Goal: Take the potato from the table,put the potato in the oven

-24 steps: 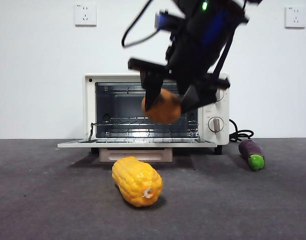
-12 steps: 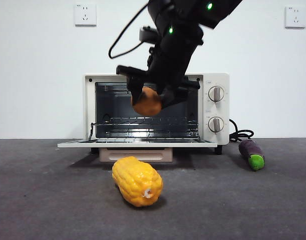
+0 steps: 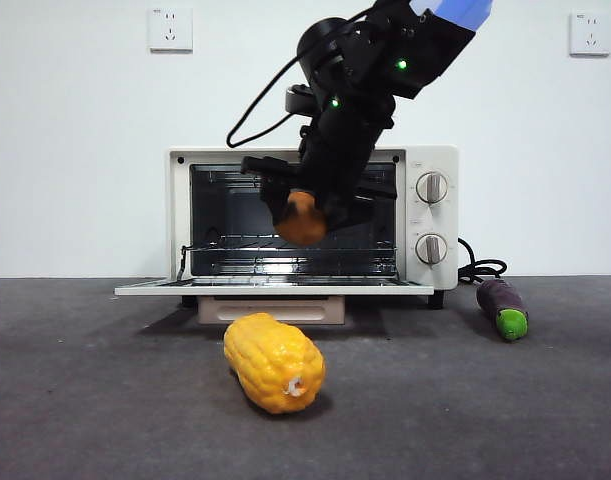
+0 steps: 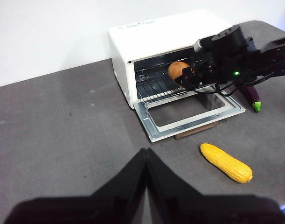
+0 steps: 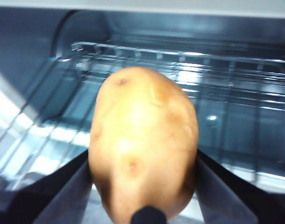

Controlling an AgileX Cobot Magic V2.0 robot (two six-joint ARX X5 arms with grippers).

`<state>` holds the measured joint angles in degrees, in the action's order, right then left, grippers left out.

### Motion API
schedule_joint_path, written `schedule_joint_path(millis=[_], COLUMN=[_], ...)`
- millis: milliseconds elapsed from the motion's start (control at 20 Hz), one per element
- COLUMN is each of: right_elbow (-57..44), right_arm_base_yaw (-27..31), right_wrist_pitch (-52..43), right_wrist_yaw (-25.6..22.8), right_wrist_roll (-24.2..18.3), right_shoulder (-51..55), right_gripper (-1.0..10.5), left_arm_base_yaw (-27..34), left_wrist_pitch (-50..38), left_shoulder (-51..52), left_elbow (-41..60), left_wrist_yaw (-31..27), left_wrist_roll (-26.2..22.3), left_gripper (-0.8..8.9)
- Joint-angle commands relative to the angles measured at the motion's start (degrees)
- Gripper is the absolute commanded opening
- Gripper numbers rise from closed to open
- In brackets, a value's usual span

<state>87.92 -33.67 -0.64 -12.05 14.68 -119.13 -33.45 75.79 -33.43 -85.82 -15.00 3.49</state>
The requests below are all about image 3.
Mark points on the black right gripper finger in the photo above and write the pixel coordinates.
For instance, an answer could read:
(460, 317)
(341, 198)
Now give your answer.
(347, 212)
(272, 205)

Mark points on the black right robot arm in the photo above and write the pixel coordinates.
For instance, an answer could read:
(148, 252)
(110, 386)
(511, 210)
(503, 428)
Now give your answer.
(345, 140)

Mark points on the beige oven knob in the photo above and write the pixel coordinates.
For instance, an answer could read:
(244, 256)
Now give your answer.
(431, 187)
(431, 249)

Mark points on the white toaster oven body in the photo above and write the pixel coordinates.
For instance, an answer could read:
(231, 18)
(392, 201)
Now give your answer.
(435, 280)

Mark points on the yellow toy corn cob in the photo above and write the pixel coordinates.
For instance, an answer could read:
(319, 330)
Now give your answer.
(270, 360)

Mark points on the purple toy eggplant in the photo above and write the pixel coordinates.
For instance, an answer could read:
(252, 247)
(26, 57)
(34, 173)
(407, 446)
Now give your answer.
(500, 302)

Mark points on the white wall socket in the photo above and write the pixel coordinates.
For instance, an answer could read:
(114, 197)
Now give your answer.
(590, 35)
(171, 31)

